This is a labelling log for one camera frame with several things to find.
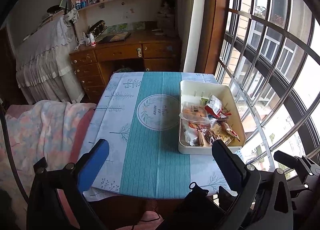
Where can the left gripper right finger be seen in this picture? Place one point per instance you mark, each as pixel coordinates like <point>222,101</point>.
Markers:
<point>263,200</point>

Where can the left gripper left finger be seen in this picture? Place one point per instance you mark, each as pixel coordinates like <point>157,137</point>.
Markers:
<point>57,200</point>

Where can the red white large snack bag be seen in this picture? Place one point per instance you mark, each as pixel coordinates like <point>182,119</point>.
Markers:
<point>191,133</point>

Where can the brown wafer packet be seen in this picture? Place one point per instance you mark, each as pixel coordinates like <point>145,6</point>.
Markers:
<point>202,140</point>

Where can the pink floral blanket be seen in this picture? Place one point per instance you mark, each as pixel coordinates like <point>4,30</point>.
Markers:
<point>49,129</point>

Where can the dark red jerky packet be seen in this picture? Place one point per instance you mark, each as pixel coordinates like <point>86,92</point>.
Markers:
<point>222,131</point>

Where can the white plastic bin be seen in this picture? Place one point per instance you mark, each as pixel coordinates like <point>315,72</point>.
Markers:
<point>193,92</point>

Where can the red white snack packet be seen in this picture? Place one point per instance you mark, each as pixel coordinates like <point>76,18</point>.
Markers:
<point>214,107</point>

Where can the orange cracker packet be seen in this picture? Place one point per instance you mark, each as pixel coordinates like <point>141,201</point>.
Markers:
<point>194,114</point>

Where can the green yellow candy packet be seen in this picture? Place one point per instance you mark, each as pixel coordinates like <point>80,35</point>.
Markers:
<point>204,101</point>

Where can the teal white tablecloth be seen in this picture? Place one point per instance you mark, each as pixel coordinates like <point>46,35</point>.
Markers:
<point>138,114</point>

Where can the white lace covered furniture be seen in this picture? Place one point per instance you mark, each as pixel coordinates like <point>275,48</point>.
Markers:
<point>43,66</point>

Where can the metal window grille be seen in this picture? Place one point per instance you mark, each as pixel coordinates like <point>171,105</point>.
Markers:
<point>270,61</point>

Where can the white red small bottle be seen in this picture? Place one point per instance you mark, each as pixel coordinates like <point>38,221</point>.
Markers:
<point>92,39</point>

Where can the wooden desk with drawers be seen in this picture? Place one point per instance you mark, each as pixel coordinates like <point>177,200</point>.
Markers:
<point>142,51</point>

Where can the black gold pencil case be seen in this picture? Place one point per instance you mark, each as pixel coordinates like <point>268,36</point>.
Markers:
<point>98,28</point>

